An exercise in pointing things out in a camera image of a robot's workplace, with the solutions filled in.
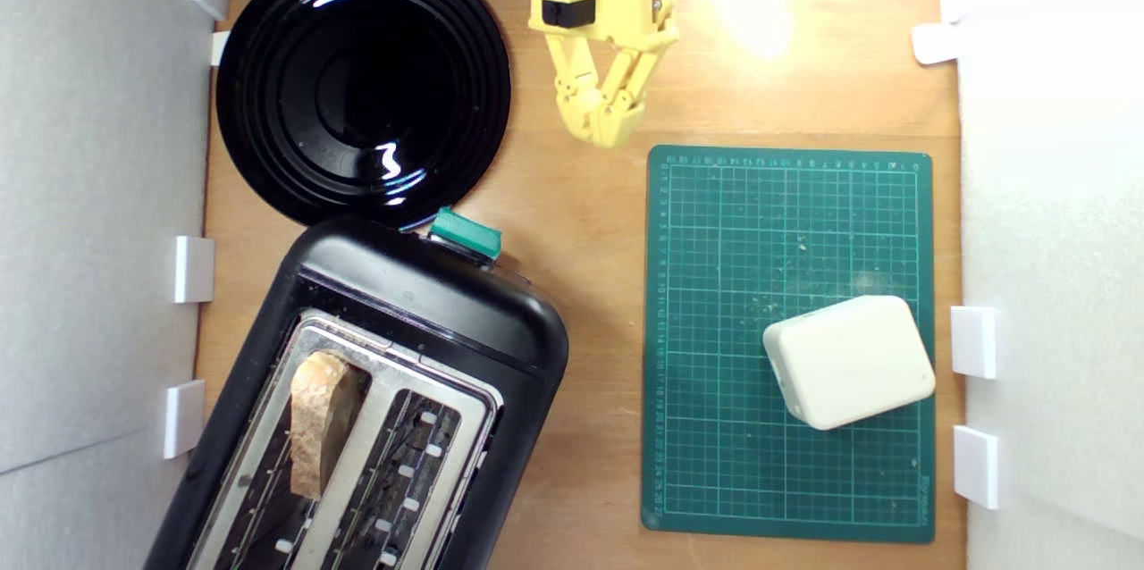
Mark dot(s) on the brown bread slice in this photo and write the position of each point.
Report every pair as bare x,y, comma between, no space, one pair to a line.
317,418

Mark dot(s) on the green toaster lever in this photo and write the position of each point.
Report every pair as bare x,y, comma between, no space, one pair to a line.
465,232

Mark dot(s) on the black two-slot toaster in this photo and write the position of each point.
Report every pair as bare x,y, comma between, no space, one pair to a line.
429,302

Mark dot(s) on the black round plate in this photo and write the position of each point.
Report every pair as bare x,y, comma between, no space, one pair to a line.
357,88

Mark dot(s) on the green cutting mat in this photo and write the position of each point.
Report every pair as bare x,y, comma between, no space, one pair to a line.
715,373

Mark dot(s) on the white rounded block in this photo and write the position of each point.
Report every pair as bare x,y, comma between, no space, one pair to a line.
849,360

